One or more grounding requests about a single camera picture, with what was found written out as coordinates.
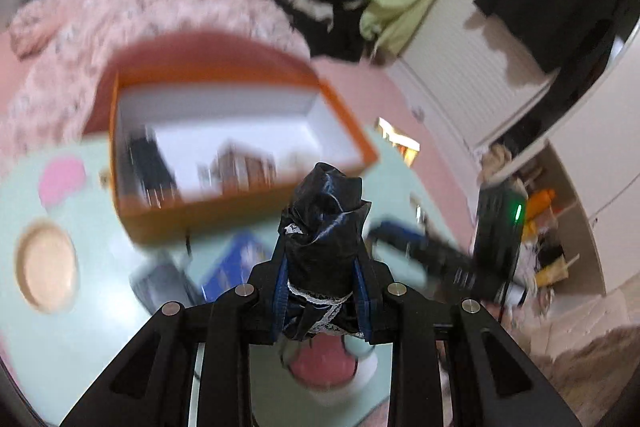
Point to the black clothes pile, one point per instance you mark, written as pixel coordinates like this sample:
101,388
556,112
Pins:
340,32

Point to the cluttered white shelf unit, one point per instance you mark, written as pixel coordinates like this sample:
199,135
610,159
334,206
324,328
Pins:
545,207

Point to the beige fuzzy blanket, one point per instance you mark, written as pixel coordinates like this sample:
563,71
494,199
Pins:
590,357

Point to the black satin lace cloth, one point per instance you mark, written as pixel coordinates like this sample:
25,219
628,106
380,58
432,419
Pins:
320,217

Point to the white louvered wardrobe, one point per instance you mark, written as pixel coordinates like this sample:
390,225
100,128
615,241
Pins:
450,72

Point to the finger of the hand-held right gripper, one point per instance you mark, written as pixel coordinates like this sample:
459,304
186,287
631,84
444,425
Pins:
430,257

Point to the brown boxy item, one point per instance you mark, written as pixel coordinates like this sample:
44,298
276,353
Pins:
240,169

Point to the blue packet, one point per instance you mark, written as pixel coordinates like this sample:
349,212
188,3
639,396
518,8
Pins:
235,257

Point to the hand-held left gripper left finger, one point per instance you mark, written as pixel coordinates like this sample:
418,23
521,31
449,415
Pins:
281,302

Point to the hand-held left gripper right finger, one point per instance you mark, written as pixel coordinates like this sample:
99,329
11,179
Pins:
364,302

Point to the pink floral blanket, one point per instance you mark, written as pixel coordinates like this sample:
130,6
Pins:
150,7

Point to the orange cardboard box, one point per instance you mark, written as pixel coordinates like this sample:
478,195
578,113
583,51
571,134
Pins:
165,217

